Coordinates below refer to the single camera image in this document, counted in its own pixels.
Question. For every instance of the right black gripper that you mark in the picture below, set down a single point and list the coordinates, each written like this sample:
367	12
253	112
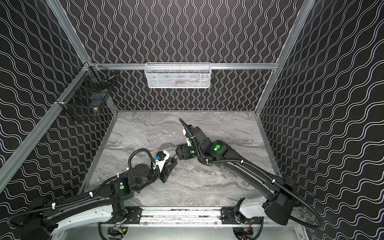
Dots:
192	137

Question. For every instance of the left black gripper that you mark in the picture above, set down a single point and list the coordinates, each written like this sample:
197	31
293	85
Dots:
165	171

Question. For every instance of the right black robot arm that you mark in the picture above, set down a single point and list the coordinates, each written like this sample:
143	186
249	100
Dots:
275	203

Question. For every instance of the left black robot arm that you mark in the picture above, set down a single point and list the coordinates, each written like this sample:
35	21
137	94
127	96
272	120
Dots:
44	218

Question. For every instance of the brass padlock in basket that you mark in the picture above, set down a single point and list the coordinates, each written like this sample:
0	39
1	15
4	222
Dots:
96	112

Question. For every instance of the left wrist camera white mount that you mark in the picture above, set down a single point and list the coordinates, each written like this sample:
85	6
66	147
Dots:
160	160

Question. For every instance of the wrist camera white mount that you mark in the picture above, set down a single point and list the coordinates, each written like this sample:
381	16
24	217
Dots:
160	160
188	136

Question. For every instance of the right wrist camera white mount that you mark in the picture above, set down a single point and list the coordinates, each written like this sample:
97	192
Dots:
188	136

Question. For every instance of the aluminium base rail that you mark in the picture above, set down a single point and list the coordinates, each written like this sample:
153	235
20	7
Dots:
185	217

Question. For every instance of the white mesh wall basket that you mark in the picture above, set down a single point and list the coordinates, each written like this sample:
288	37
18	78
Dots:
178	75

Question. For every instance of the black wire wall basket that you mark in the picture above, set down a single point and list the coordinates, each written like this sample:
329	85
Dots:
92	91

